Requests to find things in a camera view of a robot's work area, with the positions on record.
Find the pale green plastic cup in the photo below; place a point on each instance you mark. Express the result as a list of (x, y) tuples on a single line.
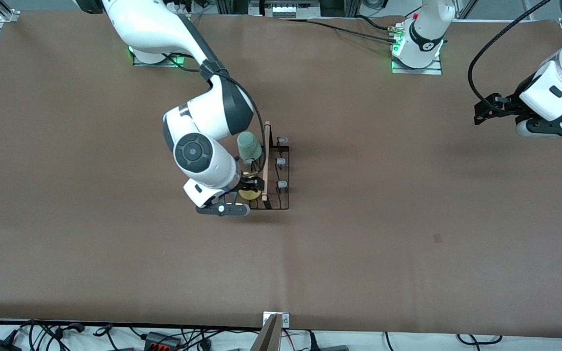
[(249, 146)]

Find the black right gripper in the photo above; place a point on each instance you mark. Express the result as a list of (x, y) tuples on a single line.
[(248, 182)]

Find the yellow plastic cup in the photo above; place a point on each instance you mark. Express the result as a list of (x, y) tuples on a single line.
[(249, 195)]

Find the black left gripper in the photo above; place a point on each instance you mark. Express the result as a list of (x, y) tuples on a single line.
[(519, 99)]

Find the white power strip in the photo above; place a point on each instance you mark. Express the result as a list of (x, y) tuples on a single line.
[(291, 9)]

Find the aluminium extrusion bar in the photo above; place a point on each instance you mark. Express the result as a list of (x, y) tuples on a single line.
[(5, 12)]

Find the brown table cover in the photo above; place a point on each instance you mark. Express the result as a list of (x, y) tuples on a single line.
[(359, 253)]

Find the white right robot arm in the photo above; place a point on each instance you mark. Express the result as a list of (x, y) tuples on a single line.
[(212, 117)]

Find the camera mount post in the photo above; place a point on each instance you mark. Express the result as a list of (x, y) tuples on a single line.
[(269, 336)]

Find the black box with orange connectors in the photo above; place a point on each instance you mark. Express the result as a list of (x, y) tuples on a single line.
[(156, 337)]

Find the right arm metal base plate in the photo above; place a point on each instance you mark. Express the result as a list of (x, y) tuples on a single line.
[(159, 64)]

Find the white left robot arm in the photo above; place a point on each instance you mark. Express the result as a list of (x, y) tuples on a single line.
[(427, 29)]

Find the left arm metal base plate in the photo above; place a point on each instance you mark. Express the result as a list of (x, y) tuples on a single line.
[(417, 71)]

